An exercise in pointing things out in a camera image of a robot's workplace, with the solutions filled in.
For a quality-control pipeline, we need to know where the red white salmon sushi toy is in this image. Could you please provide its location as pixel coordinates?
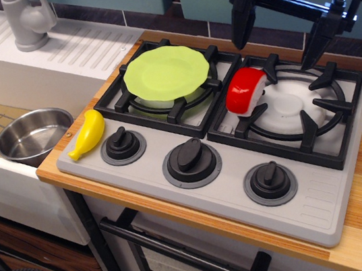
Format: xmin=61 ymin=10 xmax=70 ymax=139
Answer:
xmin=225 ymin=67 xmax=267 ymax=117

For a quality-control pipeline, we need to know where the black left burner grate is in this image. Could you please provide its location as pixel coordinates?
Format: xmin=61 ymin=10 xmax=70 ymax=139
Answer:
xmin=95 ymin=39 xmax=242 ymax=138

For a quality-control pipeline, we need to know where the black burner grate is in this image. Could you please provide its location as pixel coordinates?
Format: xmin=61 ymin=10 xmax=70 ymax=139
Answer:
xmin=207 ymin=54 xmax=362 ymax=170
xmin=95 ymin=39 xmax=242 ymax=138

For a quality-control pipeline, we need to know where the black right burner grate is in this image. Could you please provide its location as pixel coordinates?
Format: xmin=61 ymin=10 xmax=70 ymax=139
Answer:
xmin=207 ymin=54 xmax=362 ymax=170

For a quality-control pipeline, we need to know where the green plastic plate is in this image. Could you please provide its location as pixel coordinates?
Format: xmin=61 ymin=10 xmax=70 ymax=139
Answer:
xmin=123 ymin=46 xmax=210 ymax=102

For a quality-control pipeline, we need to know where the black right stove knob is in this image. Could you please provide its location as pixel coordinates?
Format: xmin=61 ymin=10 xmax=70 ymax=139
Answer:
xmin=243 ymin=161 xmax=298 ymax=207

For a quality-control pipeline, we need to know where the black stove knob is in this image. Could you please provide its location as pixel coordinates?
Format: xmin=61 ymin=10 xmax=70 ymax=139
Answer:
xmin=243 ymin=161 xmax=298 ymax=207
xmin=100 ymin=127 xmax=147 ymax=167
xmin=162 ymin=138 xmax=222 ymax=189

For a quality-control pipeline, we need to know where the black middle stove knob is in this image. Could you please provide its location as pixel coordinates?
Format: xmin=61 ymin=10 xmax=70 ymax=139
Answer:
xmin=162 ymin=138 xmax=222 ymax=189

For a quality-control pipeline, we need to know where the grey toy stove top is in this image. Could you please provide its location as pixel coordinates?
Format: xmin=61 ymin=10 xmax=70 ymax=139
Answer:
xmin=40 ymin=8 xmax=362 ymax=271

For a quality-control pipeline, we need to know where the black left stove knob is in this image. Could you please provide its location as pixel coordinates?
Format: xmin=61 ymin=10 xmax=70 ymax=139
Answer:
xmin=100 ymin=127 xmax=147 ymax=167

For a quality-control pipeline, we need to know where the yellow toy banana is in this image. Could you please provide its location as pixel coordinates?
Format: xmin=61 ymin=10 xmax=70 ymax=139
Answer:
xmin=68 ymin=109 xmax=105 ymax=161

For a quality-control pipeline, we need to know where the grey toy faucet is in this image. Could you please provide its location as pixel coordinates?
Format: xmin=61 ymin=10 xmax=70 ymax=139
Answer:
xmin=1 ymin=0 xmax=57 ymax=53

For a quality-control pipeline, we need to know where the toy oven door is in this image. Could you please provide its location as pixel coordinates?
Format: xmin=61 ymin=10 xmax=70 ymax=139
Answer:
xmin=98 ymin=208 xmax=333 ymax=271

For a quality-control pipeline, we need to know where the small steel pot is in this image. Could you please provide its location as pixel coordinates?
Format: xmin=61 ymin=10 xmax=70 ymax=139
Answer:
xmin=0 ymin=107 xmax=73 ymax=167

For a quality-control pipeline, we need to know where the white toy sink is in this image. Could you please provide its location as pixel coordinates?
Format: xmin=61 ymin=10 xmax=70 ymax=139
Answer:
xmin=0 ymin=11 xmax=142 ymax=245

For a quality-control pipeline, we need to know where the wooden drawer front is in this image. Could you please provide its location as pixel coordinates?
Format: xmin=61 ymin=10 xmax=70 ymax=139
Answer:
xmin=0 ymin=217 xmax=103 ymax=271

